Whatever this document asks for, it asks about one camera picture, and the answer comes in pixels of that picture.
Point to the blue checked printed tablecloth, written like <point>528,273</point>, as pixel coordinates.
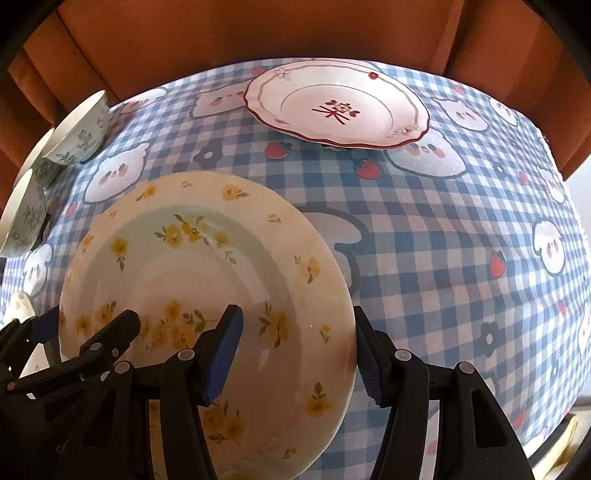
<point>415,254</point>

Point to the orange curtain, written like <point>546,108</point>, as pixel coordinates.
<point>231,37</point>

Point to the red-rimmed white plate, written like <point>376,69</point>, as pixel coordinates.
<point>300,101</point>

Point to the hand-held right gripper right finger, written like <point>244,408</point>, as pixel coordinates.
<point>369,364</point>

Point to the yellow floral plate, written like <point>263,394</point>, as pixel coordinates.
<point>184,277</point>

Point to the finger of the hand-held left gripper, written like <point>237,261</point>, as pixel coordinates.
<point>120,325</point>
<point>46,325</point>

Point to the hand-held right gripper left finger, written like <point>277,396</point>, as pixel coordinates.
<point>224,355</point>

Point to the white spoon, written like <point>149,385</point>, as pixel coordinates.
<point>21,304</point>

